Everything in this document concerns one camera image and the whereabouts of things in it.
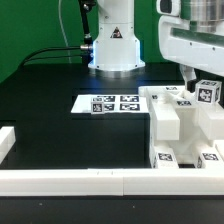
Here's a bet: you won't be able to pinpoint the grey thin cable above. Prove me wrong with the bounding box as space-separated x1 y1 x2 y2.
58 0 73 64

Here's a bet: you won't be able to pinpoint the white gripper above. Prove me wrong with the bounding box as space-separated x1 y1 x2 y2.
158 15 224 93

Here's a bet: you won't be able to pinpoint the white chair back long part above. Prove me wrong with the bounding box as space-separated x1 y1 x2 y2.
138 86 224 141

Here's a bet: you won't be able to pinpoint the white left rail block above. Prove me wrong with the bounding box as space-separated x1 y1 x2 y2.
0 126 16 164

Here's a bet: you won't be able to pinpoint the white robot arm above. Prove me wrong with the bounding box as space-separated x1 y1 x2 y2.
78 0 224 84

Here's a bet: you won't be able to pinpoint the white chair seat part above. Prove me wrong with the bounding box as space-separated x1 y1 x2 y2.
149 98 224 164

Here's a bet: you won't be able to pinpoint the black cables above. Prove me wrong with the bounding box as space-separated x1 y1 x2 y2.
20 0 94 67

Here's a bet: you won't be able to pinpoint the white marker sheet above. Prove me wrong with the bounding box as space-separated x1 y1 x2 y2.
71 94 148 114

